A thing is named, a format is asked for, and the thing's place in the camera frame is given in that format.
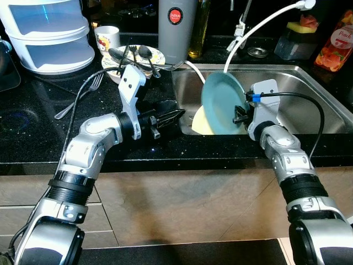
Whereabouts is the white tiered food container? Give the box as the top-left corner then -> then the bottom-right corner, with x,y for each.
0,0 -> 95,75

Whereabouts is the yellow sponge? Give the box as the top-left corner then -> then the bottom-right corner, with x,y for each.
287,21 -> 318,34

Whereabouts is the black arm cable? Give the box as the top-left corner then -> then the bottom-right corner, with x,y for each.
245,91 -> 326,162
61,66 -> 129,166

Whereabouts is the round metal sink plug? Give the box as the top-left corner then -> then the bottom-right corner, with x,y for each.
247,46 -> 268,58

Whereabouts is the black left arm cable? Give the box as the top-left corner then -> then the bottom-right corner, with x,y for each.
61,66 -> 129,166

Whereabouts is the thick white hose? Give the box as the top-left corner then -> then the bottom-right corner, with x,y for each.
223,0 -> 317,72

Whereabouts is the dark sponge holder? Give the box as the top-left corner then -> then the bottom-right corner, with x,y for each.
274,28 -> 319,60

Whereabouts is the grey water filter canister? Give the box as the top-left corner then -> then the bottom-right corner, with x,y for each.
158,0 -> 198,66

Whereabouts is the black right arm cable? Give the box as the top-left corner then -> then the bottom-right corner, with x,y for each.
245,91 -> 326,162

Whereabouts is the yellow oil bottle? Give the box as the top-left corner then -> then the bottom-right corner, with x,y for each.
188,0 -> 211,60

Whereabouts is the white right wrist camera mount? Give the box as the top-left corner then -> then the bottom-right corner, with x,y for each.
247,79 -> 279,141

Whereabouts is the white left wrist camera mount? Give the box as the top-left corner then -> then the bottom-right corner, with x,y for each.
119,63 -> 147,130

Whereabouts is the stainless steel sink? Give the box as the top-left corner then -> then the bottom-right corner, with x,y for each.
171,65 -> 353,136

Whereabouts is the pink scouring pad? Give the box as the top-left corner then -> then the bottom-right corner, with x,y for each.
301,15 -> 319,28

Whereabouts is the beige cabinet door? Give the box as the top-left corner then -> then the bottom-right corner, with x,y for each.
94,170 -> 296,247
309,166 -> 353,221

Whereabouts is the peach dish soap bottle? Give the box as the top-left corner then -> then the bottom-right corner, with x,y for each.
314,8 -> 353,71

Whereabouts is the metal spoon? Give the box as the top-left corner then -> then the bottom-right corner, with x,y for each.
138,45 -> 161,78
109,48 -> 183,71

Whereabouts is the metal sink faucet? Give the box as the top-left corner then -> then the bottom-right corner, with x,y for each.
234,0 -> 253,53

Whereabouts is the white printed mug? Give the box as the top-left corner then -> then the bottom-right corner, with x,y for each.
94,25 -> 121,53

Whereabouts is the thin white tube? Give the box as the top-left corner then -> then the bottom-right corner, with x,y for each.
185,60 -> 206,81

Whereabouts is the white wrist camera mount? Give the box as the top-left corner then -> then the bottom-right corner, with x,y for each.
247,79 -> 279,141
119,63 -> 147,130

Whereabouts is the cream dinner plate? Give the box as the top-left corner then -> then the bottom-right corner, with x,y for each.
191,105 -> 221,136

